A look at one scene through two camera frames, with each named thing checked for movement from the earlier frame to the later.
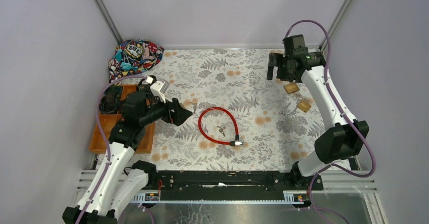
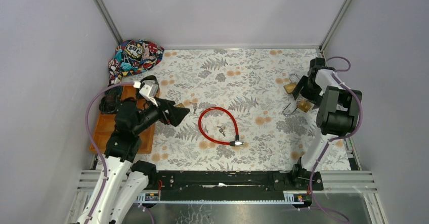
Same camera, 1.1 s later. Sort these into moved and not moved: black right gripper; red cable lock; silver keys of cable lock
Moved: black right gripper
Not moved: red cable lock; silver keys of cable lock
